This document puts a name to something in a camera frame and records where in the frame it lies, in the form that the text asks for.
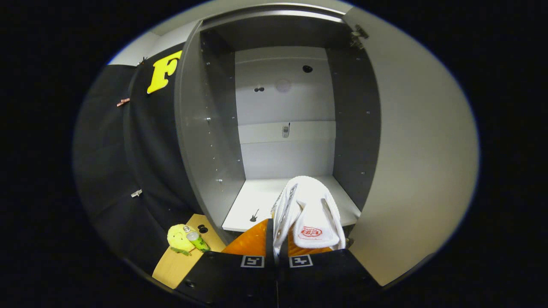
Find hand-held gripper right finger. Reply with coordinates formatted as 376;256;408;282
278;227;381;308

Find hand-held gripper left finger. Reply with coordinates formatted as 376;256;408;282
176;218;279;308

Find white shoe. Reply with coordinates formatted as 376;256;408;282
271;175;346;261

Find dark grey shoe cabinet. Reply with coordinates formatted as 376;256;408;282
173;4;381;244

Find metal door hinge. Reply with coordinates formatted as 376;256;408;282
349;24;369;48

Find green plastic bottle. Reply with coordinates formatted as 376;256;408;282
183;225;211;253

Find yellow plush toy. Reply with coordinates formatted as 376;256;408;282
167;224;197;256

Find black backdrop cloth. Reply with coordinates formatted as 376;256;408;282
73;42;227;274

